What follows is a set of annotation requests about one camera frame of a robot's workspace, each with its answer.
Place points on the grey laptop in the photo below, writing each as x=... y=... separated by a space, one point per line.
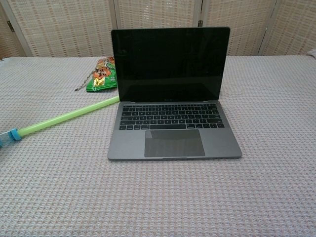
x=170 y=66

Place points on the beige woven tablecloth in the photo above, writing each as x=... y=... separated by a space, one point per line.
x=158 y=197

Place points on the green blue toy water pump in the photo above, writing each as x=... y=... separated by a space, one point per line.
x=61 y=118

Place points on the woven folding screen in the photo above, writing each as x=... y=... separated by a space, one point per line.
x=74 y=27

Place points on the green orange snack bag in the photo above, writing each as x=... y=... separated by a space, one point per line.
x=102 y=80

